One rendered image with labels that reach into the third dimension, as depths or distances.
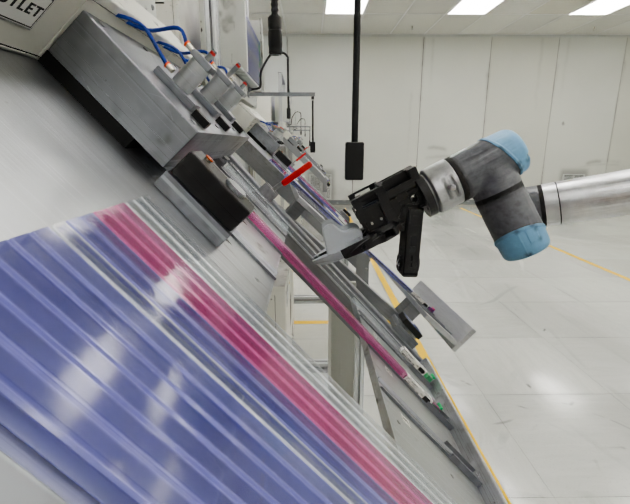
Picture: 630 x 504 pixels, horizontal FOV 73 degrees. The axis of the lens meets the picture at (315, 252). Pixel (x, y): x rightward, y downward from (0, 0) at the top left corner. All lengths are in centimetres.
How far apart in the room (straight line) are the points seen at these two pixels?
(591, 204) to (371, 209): 37
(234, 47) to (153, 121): 128
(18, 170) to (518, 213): 61
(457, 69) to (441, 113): 78
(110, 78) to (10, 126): 14
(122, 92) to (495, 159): 51
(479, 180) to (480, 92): 810
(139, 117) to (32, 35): 9
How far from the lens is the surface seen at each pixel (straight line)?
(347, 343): 109
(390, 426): 48
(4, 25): 42
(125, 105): 43
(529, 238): 71
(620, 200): 85
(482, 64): 884
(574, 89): 952
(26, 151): 31
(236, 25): 170
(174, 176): 41
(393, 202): 68
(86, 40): 45
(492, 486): 64
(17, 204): 26
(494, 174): 70
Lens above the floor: 114
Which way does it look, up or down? 14 degrees down
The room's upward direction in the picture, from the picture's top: straight up
